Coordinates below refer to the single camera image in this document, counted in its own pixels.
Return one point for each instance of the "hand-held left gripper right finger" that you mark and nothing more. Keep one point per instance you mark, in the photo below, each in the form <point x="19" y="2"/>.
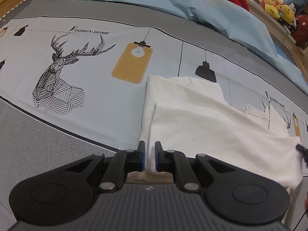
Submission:
<point x="157" y="156"/>

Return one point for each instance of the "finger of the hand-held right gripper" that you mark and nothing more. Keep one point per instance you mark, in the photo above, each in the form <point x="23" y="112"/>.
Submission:
<point x="303" y="152"/>

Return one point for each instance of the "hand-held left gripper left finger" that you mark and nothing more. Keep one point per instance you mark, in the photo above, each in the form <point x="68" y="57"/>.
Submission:
<point x="143" y="156"/>

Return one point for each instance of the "white garment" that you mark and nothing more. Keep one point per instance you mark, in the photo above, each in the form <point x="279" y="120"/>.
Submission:
<point x="204" y="130"/>

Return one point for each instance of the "grey printed bed sheet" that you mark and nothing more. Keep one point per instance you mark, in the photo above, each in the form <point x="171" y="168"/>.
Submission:
<point x="72" y="115"/>

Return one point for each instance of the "red cushion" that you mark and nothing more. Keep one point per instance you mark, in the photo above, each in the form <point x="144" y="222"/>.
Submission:
<point x="302" y="30"/>

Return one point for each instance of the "yellow bear plush toy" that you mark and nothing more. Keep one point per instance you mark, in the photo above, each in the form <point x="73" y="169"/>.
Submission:
<point x="287" y="14"/>

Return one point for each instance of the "yellow duck plush toy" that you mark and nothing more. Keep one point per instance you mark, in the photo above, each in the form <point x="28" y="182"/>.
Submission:
<point x="272" y="4"/>

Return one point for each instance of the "light blue sheet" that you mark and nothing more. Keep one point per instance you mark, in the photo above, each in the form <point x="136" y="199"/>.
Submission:
<point x="182" y="2"/>

